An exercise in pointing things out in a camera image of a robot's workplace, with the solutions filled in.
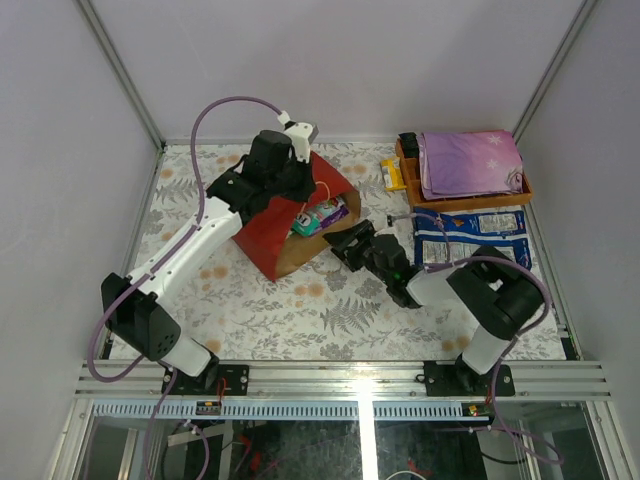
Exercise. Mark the aluminium rail frame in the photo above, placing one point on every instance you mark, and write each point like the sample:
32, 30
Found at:
335, 389

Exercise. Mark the yellow snack packet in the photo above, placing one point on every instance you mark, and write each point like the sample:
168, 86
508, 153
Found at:
392, 175

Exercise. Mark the blue chips bag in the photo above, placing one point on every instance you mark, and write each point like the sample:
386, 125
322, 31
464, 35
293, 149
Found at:
462, 234

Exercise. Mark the black items in tray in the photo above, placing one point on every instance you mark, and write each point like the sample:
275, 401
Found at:
409, 145

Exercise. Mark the purple folded cloth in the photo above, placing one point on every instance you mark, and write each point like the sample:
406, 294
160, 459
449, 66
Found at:
454, 165

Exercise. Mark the green white snack packet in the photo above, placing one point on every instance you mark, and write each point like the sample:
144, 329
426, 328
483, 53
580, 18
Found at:
306, 223

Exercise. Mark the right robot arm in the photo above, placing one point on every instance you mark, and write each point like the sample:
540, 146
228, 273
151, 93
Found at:
505, 298

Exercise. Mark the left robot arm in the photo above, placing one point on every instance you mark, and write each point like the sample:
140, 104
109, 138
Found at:
136, 306

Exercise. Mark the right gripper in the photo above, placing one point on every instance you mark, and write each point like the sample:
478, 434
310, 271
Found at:
349, 254

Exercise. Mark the purple snack packet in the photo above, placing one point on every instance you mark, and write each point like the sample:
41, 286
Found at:
331, 211

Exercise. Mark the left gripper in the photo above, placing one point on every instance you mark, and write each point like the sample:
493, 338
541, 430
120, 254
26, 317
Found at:
298, 182

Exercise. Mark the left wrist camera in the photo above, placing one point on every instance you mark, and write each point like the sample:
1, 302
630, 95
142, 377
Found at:
302, 135

